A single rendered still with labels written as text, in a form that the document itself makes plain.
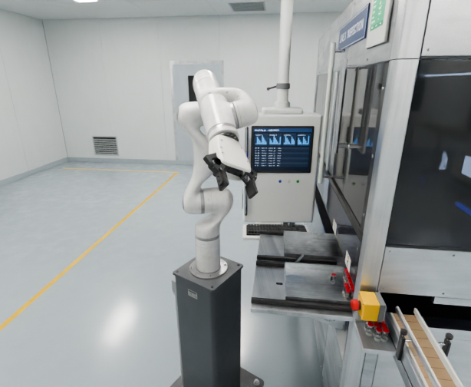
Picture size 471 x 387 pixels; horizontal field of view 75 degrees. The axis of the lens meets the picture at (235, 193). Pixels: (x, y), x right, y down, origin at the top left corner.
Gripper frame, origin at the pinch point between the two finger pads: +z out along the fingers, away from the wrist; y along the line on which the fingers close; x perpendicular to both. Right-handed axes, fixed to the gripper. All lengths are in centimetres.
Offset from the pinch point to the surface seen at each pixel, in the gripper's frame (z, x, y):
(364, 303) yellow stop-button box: 24, -13, -60
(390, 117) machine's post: -17, 30, -42
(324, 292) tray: 12, -35, -74
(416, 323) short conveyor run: 33, -8, -80
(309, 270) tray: -2, -42, -81
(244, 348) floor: 11, -137, -114
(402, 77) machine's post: -23, 39, -38
